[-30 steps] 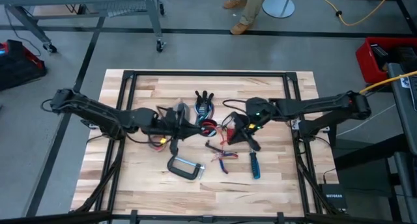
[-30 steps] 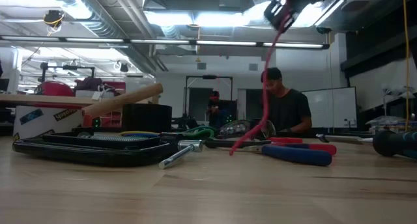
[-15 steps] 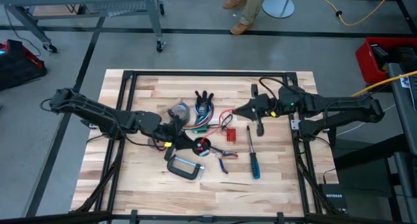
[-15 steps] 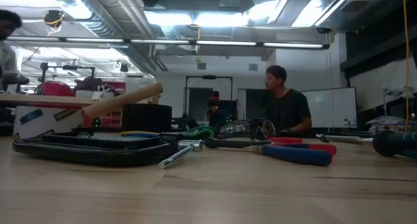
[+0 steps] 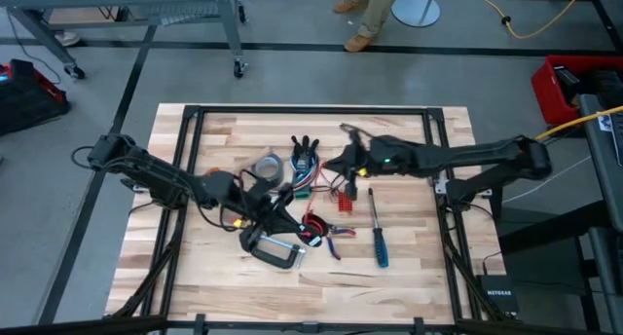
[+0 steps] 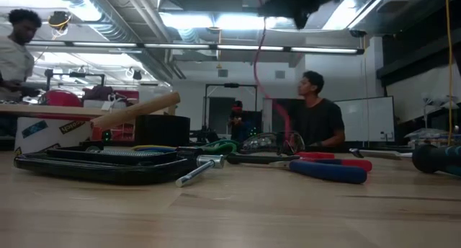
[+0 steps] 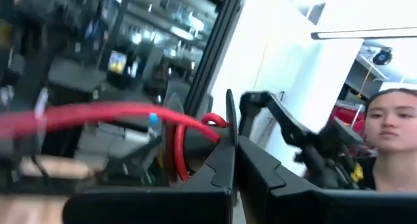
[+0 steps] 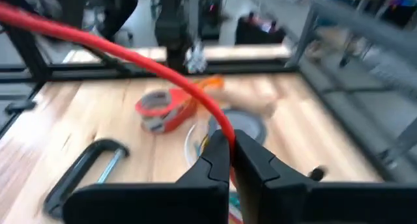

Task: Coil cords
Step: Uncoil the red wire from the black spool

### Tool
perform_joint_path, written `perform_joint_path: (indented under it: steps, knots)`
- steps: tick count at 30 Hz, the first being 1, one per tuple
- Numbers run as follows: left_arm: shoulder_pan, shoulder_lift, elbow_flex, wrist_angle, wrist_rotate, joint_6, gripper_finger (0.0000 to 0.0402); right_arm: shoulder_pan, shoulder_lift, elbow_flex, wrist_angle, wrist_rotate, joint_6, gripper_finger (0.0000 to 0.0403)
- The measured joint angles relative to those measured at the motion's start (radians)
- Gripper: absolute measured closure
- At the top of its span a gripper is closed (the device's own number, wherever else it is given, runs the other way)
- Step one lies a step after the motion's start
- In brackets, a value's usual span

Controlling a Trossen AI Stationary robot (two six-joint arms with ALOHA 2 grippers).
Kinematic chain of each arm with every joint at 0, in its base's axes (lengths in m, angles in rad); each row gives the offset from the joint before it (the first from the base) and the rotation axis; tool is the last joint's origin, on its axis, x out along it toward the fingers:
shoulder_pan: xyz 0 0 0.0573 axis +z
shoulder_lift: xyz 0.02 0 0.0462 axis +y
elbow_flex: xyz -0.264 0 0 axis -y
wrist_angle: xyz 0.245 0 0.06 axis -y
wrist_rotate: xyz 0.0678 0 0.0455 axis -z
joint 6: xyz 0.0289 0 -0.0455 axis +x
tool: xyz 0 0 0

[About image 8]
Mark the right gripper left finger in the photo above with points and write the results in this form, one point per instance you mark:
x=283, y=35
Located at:
x=163, y=204

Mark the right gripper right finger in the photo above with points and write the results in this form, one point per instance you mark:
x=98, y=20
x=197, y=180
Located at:
x=293, y=204

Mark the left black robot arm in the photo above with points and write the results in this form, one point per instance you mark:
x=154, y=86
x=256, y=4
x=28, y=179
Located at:
x=171, y=28

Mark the black work glove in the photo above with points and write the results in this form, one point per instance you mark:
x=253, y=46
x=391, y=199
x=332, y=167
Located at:
x=316, y=173

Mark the black C-clamp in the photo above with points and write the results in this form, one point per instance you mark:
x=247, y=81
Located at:
x=101, y=144

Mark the black red toolbox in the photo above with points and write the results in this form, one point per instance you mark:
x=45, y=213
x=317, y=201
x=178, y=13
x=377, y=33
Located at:
x=260, y=32

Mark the black duct tape roll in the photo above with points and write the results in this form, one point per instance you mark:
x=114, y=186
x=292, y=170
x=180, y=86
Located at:
x=251, y=123

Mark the black aluminium table frame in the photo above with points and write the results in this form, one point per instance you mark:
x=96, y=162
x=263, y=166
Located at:
x=97, y=75

